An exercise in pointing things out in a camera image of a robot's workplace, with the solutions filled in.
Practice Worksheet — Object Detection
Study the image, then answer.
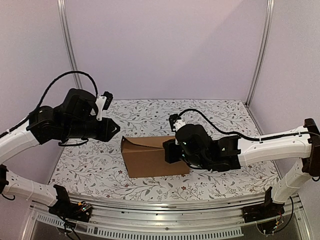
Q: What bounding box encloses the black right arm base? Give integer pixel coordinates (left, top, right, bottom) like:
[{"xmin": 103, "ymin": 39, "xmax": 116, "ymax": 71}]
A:
[{"xmin": 241, "ymin": 187, "xmax": 285, "ymax": 235}]

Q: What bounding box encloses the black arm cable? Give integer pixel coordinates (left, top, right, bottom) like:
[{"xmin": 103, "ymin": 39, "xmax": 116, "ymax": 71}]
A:
[
  {"xmin": 0, "ymin": 70, "xmax": 99, "ymax": 137},
  {"xmin": 178, "ymin": 108, "xmax": 311, "ymax": 144}
]

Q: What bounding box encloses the aluminium front rail frame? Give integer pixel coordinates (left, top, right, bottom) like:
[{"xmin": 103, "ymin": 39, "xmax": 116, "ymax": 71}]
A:
[{"xmin": 21, "ymin": 194, "xmax": 313, "ymax": 240}]

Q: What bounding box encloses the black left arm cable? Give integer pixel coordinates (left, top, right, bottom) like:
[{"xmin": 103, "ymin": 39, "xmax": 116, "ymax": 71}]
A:
[{"xmin": 0, "ymin": 70, "xmax": 99, "ymax": 137}]

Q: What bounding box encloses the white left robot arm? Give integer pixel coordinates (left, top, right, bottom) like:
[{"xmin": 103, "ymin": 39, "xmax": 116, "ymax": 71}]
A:
[{"xmin": 0, "ymin": 88, "xmax": 120, "ymax": 217}]

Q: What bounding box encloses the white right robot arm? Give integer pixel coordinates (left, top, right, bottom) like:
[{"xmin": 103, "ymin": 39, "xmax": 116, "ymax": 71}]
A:
[{"xmin": 162, "ymin": 118, "xmax": 320, "ymax": 218}]

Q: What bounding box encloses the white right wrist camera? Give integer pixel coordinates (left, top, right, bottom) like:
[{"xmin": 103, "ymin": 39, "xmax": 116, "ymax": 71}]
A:
[{"xmin": 168, "ymin": 113, "xmax": 187, "ymax": 146}]

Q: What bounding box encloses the brown cardboard paper box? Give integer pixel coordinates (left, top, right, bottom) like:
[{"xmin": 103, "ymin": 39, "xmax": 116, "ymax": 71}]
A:
[{"xmin": 120, "ymin": 136, "xmax": 190, "ymax": 178}]

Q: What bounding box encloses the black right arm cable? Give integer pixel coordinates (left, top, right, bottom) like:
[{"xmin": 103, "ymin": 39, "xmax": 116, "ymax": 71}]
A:
[{"xmin": 178, "ymin": 108, "xmax": 311, "ymax": 144}]

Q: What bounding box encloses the left aluminium corner post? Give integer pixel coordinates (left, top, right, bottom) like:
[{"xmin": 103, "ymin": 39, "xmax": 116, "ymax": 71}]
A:
[{"xmin": 56, "ymin": 0, "xmax": 83, "ymax": 90}]

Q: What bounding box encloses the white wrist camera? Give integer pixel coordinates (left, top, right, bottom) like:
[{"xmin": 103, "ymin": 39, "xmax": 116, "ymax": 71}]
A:
[
  {"xmin": 168, "ymin": 113, "xmax": 187, "ymax": 146},
  {"xmin": 95, "ymin": 91, "xmax": 113, "ymax": 121}
]

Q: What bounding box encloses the right aluminium corner post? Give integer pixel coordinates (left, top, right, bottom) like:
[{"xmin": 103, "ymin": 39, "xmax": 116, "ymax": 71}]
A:
[{"xmin": 244, "ymin": 0, "xmax": 276, "ymax": 108}]

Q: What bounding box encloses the floral patterned table mat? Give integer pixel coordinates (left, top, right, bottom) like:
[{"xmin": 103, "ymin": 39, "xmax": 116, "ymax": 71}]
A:
[{"xmin": 49, "ymin": 99, "xmax": 280, "ymax": 202}]

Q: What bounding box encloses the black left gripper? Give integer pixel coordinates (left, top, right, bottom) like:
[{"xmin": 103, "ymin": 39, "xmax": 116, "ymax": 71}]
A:
[{"xmin": 62, "ymin": 116, "xmax": 121, "ymax": 142}]

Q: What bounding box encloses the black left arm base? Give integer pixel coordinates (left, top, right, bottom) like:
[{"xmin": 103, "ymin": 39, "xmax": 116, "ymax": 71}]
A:
[{"xmin": 48, "ymin": 184, "xmax": 93, "ymax": 223}]

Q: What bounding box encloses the aluminium corner post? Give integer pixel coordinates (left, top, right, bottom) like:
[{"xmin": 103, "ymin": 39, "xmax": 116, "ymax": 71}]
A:
[
  {"xmin": 244, "ymin": 0, "xmax": 276, "ymax": 108},
  {"xmin": 56, "ymin": 0, "xmax": 83, "ymax": 90}
]

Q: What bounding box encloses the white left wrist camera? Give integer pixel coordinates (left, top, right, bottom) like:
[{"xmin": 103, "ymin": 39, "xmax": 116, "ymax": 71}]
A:
[{"xmin": 95, "ymin": 91, "xmax": 113, "ymax": 121}]

